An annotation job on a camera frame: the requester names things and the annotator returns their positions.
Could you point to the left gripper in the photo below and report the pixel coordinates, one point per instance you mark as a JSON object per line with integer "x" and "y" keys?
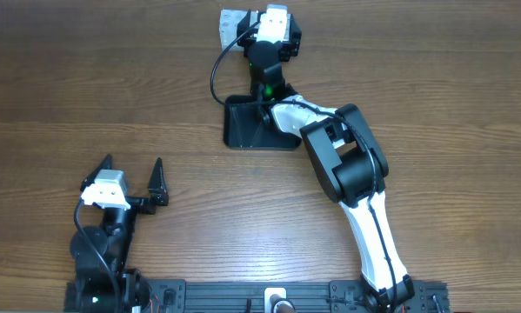
{"x": 142, "y": 205}

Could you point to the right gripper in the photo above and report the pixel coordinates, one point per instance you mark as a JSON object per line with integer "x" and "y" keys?
{"x": 294, "y": 43}

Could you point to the clear test tube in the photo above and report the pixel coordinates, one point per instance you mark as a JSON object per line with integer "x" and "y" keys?
{"x": 258, "y": 134}
{"x": 237, "y": 126}

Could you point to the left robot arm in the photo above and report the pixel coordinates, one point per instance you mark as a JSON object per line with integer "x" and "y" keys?
{"x": 112, "y": 243}

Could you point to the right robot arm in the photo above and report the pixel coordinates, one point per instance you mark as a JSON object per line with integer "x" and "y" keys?
{"x": 351, "y": 174}

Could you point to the black tray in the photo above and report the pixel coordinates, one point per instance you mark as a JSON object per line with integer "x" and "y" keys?
{"x": 282, "y": 141}

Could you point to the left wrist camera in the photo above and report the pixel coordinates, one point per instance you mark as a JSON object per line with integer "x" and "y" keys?
{"x": 105, "y": 189}

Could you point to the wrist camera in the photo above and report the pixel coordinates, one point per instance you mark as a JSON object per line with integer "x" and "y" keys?
{"x": 274, "y": 24}
{"x": 105, "y": 189}

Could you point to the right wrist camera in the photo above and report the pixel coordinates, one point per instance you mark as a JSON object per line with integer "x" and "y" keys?
{"x": 274, "y": 24}

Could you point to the mounting rail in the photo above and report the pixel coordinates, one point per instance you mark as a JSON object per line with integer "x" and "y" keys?
{"x": 225, "y": 295}

